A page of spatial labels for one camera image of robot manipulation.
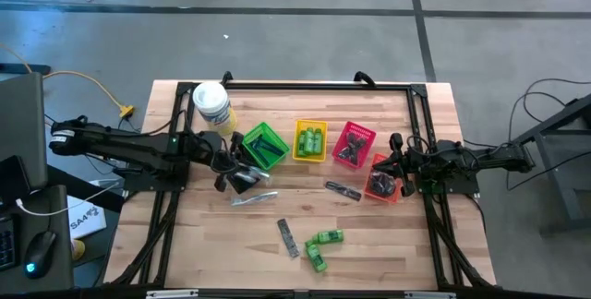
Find orange plastic basket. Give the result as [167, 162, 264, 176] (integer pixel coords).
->
[363, 152, 402, 204]

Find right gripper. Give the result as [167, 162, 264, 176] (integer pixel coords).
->
[372, 132, 419, 197]

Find black floor bar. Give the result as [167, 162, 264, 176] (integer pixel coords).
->
[0, 62, 52, 77]

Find black keyboard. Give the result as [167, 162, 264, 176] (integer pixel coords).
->
[0, 215, 20, 272]

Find yellow plastic basket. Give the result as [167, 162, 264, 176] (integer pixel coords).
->
[292, 119, 329, 163]

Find black tablet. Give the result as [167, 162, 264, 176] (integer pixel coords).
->
[0, 155, 31, 208]

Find white cable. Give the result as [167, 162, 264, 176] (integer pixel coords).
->
[15, 181, 121, 217]

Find grey metal bracket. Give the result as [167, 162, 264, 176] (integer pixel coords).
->
[404, 291, 456, 299]
[146, 289, 199, 299]

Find pinkish red plastic basket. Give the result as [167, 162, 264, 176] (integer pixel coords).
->
[332, 121, 378, 170]

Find black computer mouse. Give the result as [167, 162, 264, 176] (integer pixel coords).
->
[22, 230, 57, 281]

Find grey laptop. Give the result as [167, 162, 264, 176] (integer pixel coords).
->
[0, 71, 49, 194]

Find black aluminium table frame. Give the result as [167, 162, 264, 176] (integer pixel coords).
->
[103, 79, 498, 291]

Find black floor cable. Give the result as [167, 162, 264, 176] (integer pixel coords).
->
[505, 77, 591, 192]

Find black plastic basket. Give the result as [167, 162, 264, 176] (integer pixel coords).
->
[228, 144, 270, 196]

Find packaged toothbrushes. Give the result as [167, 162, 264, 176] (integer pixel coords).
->
[239, 164, 272, 185]

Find green plastic basket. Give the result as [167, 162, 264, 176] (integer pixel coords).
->
[242, 121, 291, 172]

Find clear utensil packets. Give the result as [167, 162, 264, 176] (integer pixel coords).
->
[230, 190, 280, 207]

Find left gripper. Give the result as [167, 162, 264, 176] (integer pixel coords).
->
[211, 131, 258, 194]

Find white paper box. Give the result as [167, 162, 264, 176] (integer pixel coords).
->
[66, 195, 107, 240]

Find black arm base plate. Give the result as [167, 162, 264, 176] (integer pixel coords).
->
[415, 169, 481, 196]
[123, 155, 191, 193]

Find bagged black comb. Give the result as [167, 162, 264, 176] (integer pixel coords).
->
[324, 180, 363, 202]
[276, 218, 301, 258]
[345, 132, 365, 164]
[336, 136, 368, 161]

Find black side table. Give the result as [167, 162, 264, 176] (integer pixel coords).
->
[509, 93, 591, 235]

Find orange extension cable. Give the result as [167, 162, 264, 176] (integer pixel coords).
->
[0, 42, 136, 120]

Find Lysol wipes canister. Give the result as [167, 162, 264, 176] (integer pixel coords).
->
[192, 80, 238, 137]

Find small yellow object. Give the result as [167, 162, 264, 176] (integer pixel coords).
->
[71, 238, 87, 261]

